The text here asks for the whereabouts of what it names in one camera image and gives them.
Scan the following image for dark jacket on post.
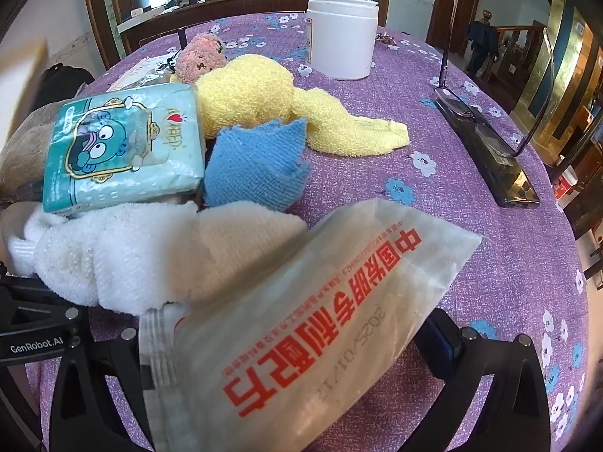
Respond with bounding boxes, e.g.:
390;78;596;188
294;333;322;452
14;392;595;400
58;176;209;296
466;19;500;71

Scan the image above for gold framed panel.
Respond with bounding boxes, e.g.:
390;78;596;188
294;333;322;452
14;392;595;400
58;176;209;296
511;0;603;161

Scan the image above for black bag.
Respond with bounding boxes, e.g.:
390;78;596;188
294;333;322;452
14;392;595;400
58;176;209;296
40;63;95;109

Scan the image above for wooden sideboard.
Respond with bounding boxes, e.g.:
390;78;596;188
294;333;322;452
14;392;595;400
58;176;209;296
82;0;394;69

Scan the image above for yellow towel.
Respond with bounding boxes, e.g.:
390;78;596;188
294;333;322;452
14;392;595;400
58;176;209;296
195;54;410;157

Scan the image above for eyeglasses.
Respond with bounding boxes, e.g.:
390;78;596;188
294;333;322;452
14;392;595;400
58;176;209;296
432;0;553;157

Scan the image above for white paper notebook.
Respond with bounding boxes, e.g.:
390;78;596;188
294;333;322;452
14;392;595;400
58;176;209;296
107;54;177;92

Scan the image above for wooden stair railing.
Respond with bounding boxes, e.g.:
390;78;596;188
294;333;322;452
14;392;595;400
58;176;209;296
490;21;547;99

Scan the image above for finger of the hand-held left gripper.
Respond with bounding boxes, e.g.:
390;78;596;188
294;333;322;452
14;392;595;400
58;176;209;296
0;273;91;338

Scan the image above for white plastic jar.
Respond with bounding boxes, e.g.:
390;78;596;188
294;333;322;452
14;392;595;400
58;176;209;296
306;0;380;81

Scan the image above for brown cloth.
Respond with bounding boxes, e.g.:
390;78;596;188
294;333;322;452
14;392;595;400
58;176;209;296
0;102;64;199

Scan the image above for teal cartoon tissue pack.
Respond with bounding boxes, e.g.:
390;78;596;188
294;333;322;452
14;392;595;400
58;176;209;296
41;82;207;218

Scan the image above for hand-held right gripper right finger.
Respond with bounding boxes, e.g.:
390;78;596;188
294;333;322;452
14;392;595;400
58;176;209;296
421;308;552;452

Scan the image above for purple floral tablecloth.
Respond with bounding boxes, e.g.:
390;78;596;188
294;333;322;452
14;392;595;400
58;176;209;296
26;9;589;452

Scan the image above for wooden door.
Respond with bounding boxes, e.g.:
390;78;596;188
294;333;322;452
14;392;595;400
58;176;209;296
426;0;484;55

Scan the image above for translucent plastic zip bag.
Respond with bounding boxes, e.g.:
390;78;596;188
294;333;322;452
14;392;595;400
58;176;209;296
139;197;484;452

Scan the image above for small blue cloth piece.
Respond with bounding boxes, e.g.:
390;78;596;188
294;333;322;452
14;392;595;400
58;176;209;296
204;118;310;212

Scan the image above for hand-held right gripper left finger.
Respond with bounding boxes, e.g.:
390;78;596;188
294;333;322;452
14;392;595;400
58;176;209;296
49;322;158;452

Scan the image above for dark smartphone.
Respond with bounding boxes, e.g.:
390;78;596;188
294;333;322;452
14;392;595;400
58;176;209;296
436;96;542;209

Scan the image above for white towel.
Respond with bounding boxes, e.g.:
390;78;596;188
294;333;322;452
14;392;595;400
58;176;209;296
0;200;309;317

